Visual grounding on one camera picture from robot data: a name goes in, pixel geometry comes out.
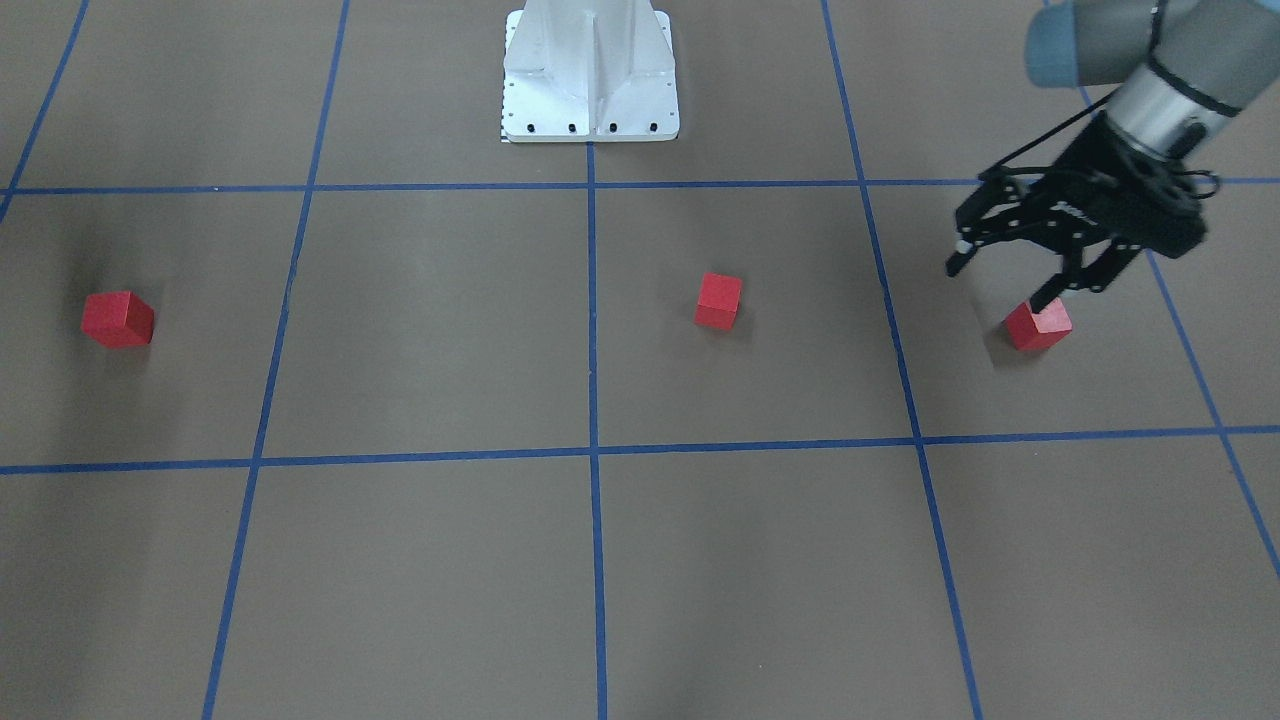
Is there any black gripper front-left arm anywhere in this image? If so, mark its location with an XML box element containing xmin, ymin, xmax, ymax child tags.
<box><xmin>945</xmin><ymin>111</ymin><xmax>1207</xmax><ymax>314</ymax></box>

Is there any red block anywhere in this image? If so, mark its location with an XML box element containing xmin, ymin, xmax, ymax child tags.
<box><xmin>79</xmin><ymin>291</ymin><xmax>155</xmax><ymax>348</ymax></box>
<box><xmin>1004</xmin><ymin>299</ymin><xmax>1074</xmax><ymax>352</ymax></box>
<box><xmin>694</xmin><ymin>272</ymin><xmax>744</xmax><ymax>331</ymax></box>

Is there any red block front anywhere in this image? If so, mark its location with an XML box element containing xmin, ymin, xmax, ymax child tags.
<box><xmin>1004</xmin><ymin>299</ymin><xmax>1074</xmax><ymax>352</ymax></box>
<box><xmin>79</xmin><ymin>291</ymin><xmax>155</xmax><ymax>348</ymax></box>

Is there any black gripper cable front-left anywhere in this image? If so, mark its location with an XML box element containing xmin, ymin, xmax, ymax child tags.
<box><xmin>975</xmin><ymin>85</ymin><xmax>1221</xmax><ymax>201</ymax></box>

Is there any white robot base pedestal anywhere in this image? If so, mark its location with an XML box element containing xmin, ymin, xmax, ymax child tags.
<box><xmin>500</xmin><ymin>1</ymin><xmax>681</xmax><ymax>143</ymax></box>

